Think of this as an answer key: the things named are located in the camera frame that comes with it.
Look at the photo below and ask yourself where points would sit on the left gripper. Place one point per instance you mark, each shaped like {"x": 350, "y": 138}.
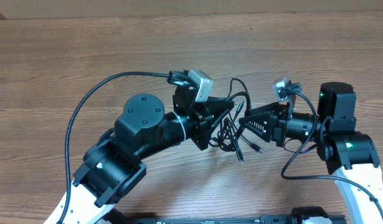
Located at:
{"x": 201, "y": 117}

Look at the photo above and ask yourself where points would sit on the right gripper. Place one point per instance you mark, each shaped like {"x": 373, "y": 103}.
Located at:
{"x": 271, "y": 118}

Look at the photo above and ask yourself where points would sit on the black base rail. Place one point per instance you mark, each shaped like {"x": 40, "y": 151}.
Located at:
{"x": 298, "y": 215}

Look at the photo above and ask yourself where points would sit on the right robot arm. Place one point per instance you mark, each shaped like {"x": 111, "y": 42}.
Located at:
{"x": 351, "y": 158}

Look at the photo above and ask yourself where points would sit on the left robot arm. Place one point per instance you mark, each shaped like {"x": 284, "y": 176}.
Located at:
{"x": 113, "y": 166}

